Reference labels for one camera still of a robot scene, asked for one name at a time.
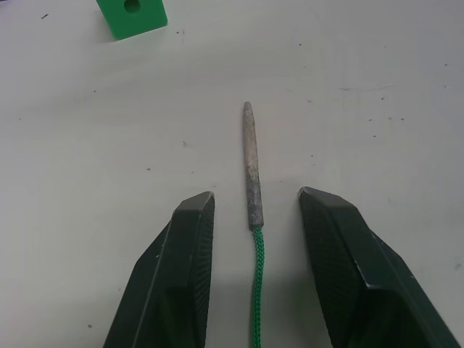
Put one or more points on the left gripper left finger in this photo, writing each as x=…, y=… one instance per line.
x=181, y=275

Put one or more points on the green lace with wooden tip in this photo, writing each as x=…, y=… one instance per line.
x=253, y=181

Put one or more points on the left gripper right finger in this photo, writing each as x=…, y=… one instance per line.
x=348, y=275

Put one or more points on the green cube block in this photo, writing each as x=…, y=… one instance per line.
x=145, y=23

